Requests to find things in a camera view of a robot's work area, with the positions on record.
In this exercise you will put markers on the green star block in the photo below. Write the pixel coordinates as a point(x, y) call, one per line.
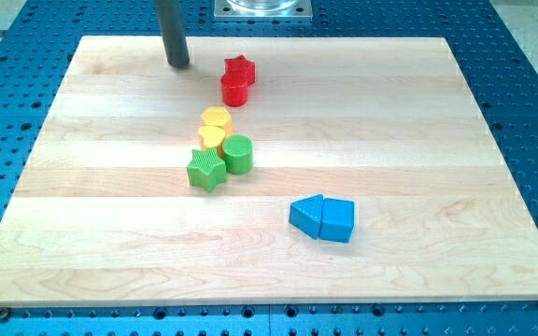
point(206, 169)

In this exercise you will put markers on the blue cube block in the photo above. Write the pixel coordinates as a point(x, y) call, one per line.
point(337, 221)

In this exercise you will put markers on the red star block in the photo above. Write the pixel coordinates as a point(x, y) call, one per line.
point(240, 64)

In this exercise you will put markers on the light wooden board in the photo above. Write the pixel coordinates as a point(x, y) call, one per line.
point(104, 215)

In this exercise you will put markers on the green cylinder block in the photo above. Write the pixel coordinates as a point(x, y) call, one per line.
point(238, 154)

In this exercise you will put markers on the blue triangle block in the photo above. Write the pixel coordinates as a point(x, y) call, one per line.
point(306, 215)

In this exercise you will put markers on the yellow heart block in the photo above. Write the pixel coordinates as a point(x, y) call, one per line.
point(212, 137)

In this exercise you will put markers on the yellow hexagon block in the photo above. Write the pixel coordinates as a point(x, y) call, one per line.
point(218, 116)

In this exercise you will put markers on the red cylinder block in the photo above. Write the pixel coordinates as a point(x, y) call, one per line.
point(234, 89)

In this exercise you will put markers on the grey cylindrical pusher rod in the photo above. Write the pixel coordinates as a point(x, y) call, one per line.
point(171, 24)

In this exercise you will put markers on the blue perforated metal table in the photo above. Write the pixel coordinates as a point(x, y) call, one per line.
point(39, 39)

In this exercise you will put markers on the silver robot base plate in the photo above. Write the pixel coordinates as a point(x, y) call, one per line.
point(262, 9)

